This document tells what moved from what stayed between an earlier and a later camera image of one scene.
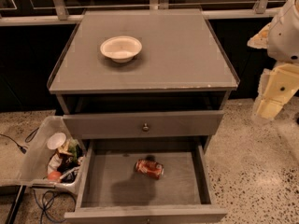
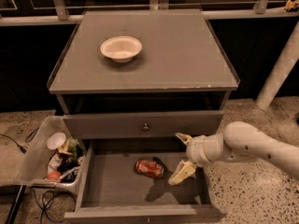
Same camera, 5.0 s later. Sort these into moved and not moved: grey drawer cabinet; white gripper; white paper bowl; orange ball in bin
Moved: white gripper
Not moved: grey drawer cabinet; orange ball in bin; white paper bowl
